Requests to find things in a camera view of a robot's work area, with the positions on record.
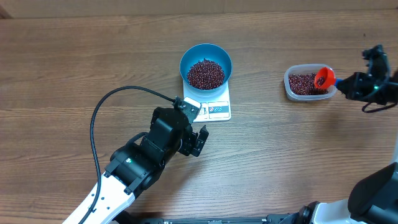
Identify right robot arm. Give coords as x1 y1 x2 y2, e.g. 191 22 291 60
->
281 45 397 223

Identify clear plastic container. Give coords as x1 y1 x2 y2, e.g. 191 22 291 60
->
284 63 337 101

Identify red beans in bowl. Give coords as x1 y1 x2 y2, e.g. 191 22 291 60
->
187 58 225 90

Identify white digital kitchen scale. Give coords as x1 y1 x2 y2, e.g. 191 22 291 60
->
183 82 231 123

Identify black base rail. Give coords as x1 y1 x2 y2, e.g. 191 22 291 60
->
114 212 311 224

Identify blue metal bowl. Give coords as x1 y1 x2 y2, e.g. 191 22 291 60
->
179 44 233 85

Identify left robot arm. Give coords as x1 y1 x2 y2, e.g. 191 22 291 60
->
65 97 208 223

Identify orange scoop with blue handle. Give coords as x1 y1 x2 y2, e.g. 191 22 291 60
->
314 67 342 90

